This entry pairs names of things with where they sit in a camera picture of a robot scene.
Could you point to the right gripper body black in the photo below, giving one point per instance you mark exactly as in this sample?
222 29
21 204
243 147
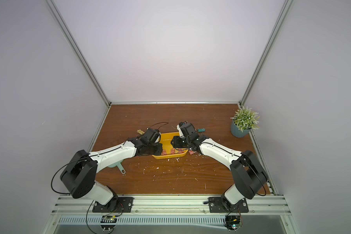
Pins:
175 142

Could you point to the yellow plastic storage box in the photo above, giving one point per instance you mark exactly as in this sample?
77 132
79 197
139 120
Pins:
168 151

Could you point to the controller board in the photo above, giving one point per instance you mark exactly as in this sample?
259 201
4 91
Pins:
232 222
108 223

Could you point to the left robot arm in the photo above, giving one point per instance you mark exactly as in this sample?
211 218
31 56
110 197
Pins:
79 175

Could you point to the yellow binder clip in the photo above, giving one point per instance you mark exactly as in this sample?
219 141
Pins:
140 132

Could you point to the right controller board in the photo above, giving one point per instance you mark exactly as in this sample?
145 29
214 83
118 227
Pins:
232 222

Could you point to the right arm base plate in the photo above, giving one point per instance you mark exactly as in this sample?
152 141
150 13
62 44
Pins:
222 205

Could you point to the left controller board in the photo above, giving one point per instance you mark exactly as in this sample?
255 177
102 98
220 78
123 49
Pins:
108 223

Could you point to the aluminium front rail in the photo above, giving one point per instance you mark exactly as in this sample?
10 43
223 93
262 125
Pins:
176 205

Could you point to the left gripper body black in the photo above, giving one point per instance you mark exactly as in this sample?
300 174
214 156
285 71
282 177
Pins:
155 149

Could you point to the potted green plant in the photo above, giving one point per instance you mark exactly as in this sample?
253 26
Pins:
243 121

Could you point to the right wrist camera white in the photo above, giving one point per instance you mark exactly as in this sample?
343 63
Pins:
180 128

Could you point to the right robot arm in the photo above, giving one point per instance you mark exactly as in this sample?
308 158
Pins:
248 174

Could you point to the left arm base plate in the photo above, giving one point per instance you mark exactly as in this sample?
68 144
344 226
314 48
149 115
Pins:
116 205

